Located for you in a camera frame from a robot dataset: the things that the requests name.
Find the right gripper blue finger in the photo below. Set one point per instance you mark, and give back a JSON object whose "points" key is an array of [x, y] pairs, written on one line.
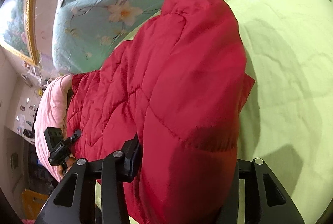
{"points": [[132, 159]]}

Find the red quilted puffer coat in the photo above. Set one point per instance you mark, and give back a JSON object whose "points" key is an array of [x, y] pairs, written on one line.
{"points": [[178, 86]]}

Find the person's left hand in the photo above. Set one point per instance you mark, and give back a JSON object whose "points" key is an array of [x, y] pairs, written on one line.
{"points": [[69, 162]]}

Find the pink folded quilt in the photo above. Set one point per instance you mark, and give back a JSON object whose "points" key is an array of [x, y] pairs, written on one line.
{"points": [[52, 112]]}

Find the light green bed sheet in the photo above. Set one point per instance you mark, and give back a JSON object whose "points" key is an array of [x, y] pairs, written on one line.
{"points": [[287, 119]]}

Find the gold framed wall picture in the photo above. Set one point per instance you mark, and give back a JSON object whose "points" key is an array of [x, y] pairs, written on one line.
{"points": [[18, 29]]}

